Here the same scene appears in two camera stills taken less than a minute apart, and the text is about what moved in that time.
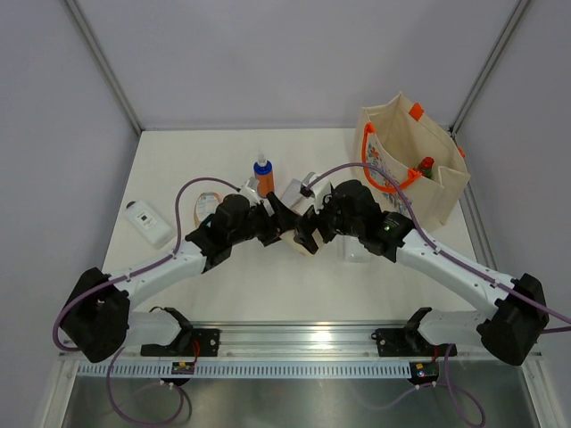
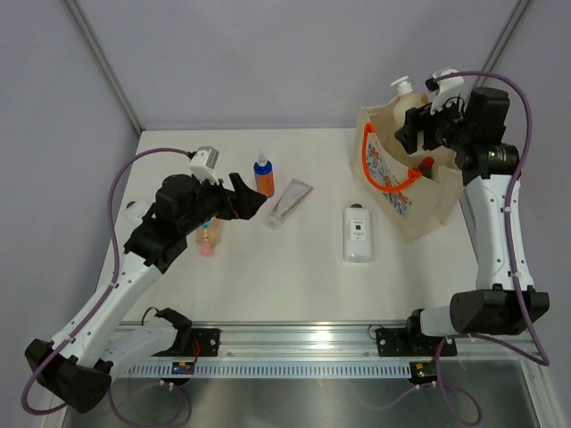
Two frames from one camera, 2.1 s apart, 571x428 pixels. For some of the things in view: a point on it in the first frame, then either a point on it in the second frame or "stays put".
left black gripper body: x=264 y=227 → x=213 y=201
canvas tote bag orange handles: x=418 y=150 stays put
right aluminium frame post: x=515 y=17 stays put
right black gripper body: x=328 y=218 → x=444 y=128
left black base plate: x=204 y=341 stays put
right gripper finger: x=309 y=237 → x=415 y=119
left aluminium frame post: x=103 y=63 stays put
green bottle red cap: x=426 y=167 stays put
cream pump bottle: x=288 y=237 → x=407 y=99
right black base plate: x=394 y=342 stays put
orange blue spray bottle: x=264 y=176 stays put
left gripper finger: x=284 y=216 → x=241 y=188
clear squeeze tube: x=292 y=193 stays put
